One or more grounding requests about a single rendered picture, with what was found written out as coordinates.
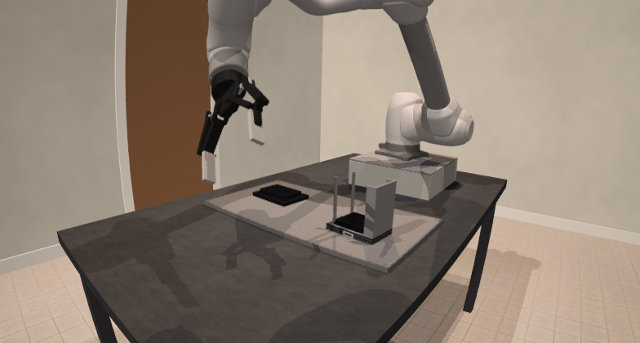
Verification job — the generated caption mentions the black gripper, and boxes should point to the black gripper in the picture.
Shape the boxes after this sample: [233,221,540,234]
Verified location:
[197,69,269,184]

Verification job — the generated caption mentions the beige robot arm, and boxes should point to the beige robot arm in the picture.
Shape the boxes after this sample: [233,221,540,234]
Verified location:
[207,0,474,161]

